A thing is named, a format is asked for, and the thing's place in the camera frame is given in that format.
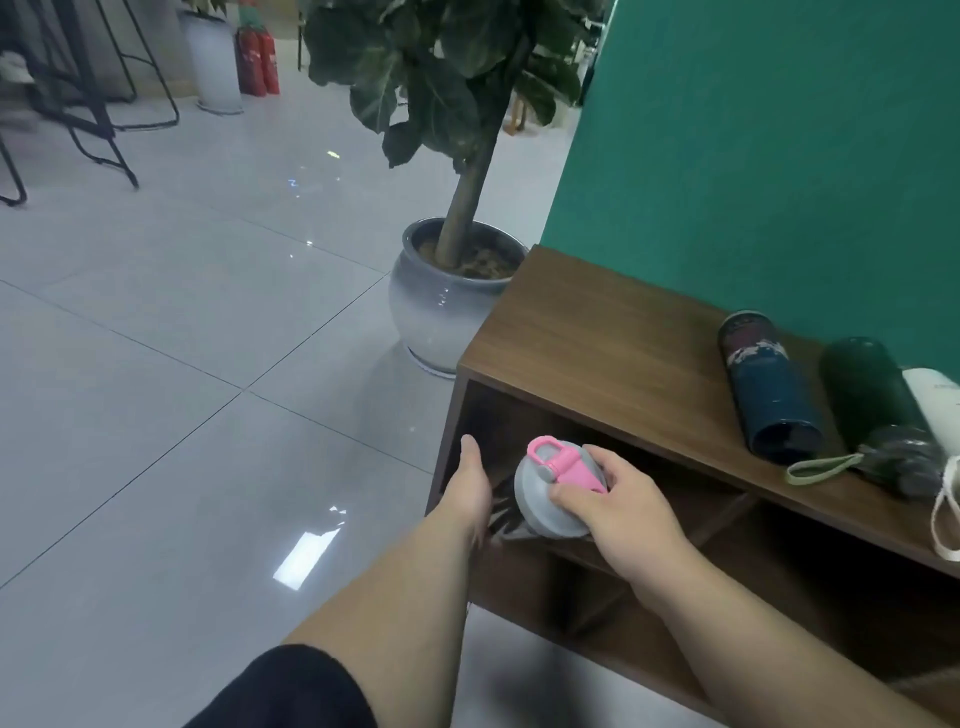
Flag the dark green bottle with strap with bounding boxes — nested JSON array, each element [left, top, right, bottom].
[[785, 336, 948, 501]]

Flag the person's right forearm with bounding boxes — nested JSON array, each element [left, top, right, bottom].
[[636, 546, 930, 728]]

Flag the person's black sleeve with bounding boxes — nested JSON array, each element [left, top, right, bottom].
[[182, 644, 378, 728]]

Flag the red fire extinguisher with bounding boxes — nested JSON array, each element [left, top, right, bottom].
[[259, 28, 282, 96], [235, 22, 268, 99]]

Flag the grey ceramic plant pot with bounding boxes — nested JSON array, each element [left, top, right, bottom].
[[387, 217, 531, 378]]

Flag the person's left forearm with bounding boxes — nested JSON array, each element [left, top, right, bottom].
[[283, 504, 483, 728]]

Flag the dark blue patterned bottle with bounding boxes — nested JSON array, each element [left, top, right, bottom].
[[717, 309, 828, 466]]

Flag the white cylindrical bin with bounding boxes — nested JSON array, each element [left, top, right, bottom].
[[180, 9, 246, 116]]

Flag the grey bottle with pink lid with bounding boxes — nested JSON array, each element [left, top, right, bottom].
[[491, 436, 610, 543]]

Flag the person's left hand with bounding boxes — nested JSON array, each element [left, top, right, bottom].
[[438, 434, 494, 546]]

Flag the black metal frame chair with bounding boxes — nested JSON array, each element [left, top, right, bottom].
[[22, 0, 181, 190], [0, 52, 37, 208]]

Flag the brown wooden shelf cabinet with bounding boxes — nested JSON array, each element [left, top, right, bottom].
[[426, 244, 960, 728]]

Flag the white bottle with strap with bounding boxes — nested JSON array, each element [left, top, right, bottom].
[[901, 366, 960, 564]]

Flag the person's right hand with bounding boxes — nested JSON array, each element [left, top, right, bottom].
[[549, 444, 695, 601]]

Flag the large green leafy plant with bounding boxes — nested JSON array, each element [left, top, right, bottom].
[[301, 0, 606, 271]]

